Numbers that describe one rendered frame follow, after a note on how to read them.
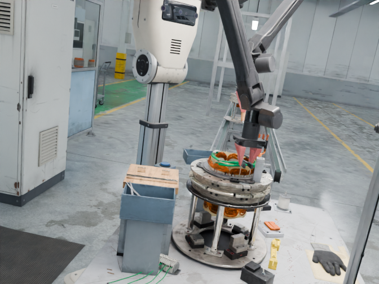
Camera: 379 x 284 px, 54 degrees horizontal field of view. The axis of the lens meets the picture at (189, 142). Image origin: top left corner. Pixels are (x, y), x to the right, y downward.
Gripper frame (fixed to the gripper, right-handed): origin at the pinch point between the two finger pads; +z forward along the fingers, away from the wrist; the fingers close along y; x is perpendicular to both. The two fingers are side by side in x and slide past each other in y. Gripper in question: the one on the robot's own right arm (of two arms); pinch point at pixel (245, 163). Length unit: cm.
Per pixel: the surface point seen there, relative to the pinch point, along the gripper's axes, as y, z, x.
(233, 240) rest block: 2.0, 30.6, 3.3
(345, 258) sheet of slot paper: 53, 38, 7
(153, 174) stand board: -29.8, 10.3, 11.9
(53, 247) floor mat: -80, 110, 139
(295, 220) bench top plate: 47, 36, 40
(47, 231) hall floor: -89, 110, 164
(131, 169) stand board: -37.8, 10.3, 15.7
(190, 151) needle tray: -9, 9, 51
